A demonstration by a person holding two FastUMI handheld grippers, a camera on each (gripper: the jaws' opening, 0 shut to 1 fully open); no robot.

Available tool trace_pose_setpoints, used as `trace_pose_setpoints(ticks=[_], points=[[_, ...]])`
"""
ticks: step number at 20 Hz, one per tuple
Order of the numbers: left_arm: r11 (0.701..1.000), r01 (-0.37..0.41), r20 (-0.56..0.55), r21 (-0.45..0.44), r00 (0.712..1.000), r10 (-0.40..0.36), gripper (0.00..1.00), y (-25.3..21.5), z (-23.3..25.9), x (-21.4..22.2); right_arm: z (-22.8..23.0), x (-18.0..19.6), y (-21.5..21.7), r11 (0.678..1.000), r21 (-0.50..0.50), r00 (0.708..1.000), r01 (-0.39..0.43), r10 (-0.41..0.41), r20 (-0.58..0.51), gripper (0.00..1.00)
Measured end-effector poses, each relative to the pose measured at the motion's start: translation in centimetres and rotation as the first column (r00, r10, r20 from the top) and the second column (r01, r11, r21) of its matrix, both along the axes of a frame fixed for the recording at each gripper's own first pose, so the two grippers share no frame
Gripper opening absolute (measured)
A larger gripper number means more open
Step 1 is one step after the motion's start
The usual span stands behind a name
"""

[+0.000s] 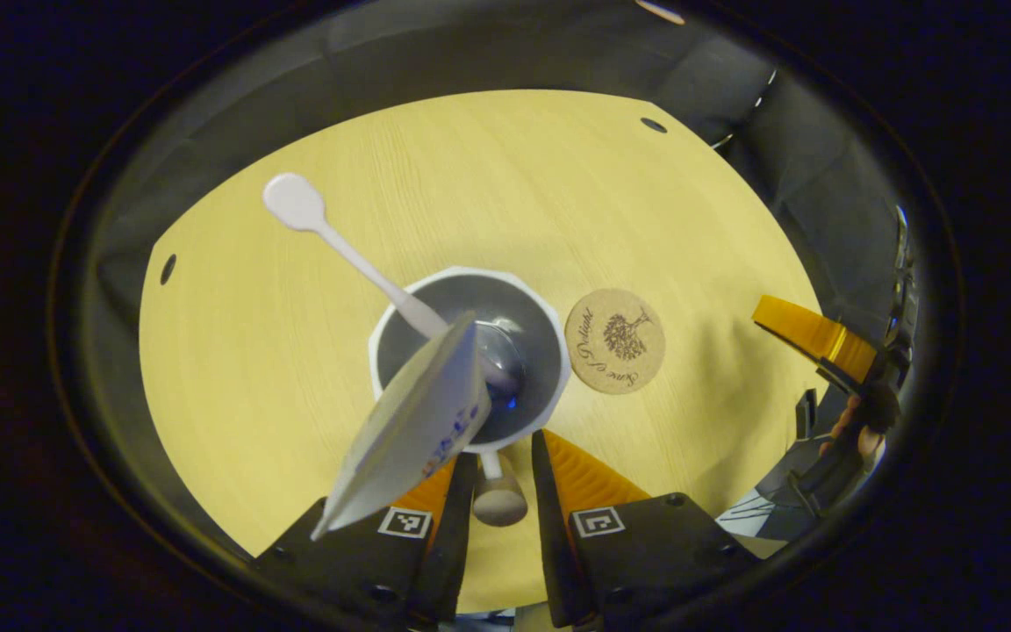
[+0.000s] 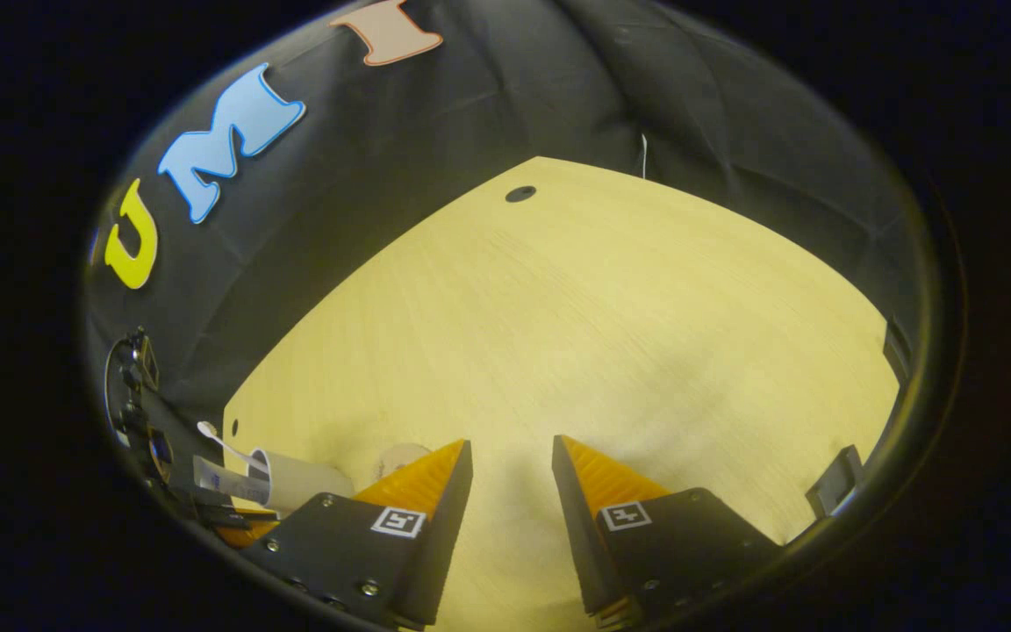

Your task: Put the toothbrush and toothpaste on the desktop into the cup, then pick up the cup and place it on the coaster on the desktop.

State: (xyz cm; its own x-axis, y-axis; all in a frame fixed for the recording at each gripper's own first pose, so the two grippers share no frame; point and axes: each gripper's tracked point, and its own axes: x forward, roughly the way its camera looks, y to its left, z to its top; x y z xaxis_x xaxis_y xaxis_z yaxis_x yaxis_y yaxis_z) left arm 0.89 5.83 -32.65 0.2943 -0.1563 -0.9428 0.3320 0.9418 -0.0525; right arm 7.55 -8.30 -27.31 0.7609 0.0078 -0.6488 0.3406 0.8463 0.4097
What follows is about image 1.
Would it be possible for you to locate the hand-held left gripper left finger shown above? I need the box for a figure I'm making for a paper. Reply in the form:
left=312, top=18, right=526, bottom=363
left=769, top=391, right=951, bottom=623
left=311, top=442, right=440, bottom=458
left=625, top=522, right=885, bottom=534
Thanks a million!
left=253, top=452, right=478, bottom=628

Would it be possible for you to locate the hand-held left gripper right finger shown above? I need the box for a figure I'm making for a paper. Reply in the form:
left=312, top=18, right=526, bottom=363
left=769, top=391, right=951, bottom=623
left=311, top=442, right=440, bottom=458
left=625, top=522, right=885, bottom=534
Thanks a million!
left=530, top=428, right=761, bottom=629

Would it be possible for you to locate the white toothpaste tube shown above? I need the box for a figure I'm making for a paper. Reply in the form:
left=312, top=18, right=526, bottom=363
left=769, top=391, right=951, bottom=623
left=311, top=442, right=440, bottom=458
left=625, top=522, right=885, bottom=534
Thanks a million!
left=310, top=312, right=493, bottom=542

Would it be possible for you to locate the round cork coaster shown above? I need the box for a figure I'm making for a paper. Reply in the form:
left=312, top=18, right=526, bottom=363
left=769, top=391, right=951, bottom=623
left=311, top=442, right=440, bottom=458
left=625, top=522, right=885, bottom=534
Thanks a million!
left=564, top=288, right=667, bottom=395

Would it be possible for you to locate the white cup with wooden handle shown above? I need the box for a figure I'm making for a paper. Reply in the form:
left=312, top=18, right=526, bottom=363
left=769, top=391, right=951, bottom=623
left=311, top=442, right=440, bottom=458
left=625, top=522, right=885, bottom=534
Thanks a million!
left=369, top=266, right=573, bottom=528

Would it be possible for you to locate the white toothbrush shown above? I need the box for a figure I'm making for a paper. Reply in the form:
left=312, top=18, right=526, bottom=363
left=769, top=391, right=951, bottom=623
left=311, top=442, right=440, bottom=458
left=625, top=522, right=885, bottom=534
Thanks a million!
left=262, top=172, right=524, bottom=396

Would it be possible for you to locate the black backdrop cloth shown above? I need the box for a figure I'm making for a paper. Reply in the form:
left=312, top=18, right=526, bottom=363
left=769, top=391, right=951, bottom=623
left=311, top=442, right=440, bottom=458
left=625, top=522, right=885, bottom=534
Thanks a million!
left=93, top=0, right=919, bottom=563

